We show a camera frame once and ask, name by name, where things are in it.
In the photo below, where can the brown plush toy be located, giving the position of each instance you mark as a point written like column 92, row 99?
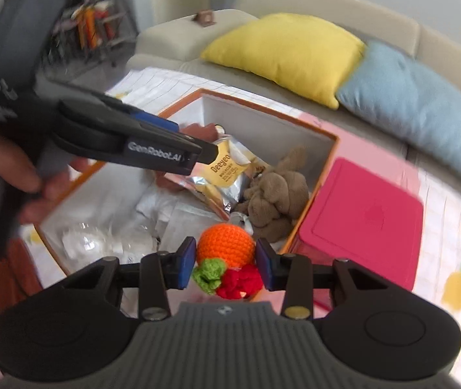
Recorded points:
column 279, row 194

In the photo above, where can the red crochet toy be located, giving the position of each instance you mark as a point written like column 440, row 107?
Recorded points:
column 240, row 281

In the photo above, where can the orange crochet fruit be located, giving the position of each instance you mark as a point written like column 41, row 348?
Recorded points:
column 226, row 243

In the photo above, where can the yellow pillow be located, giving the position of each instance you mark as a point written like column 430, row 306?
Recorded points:
column 287, row 52

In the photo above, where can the small brown card stand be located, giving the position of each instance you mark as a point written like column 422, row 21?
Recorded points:
column 205, row 17

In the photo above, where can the yellow silver snack packet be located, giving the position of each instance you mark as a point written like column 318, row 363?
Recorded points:
column 222, row 170

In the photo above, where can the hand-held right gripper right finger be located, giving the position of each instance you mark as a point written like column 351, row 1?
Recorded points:
column 263, row 265

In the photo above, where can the light blue pillow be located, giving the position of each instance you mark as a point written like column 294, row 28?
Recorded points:
column 408, row 101

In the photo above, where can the beige sofa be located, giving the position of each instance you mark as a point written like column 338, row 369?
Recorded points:
column 181, row 40

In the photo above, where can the orange rimmed storage box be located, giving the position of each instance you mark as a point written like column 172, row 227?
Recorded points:
column 267, row 129

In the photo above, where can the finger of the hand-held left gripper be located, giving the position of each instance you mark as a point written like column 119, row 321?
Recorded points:
column 161, row 154
column 153, row 123

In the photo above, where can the checked printed blanket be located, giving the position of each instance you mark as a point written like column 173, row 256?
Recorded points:
column 449, row 219

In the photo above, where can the pink box lid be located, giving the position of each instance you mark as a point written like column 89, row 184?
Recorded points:
column 360, row 214

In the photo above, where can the reddish brown pouch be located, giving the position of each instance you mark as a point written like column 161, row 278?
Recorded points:
column 200, row 131

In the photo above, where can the orange red bag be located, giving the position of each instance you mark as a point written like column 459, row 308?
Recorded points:
column 88, row 24

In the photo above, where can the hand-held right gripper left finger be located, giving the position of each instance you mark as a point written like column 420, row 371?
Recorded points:
column 187, row 263

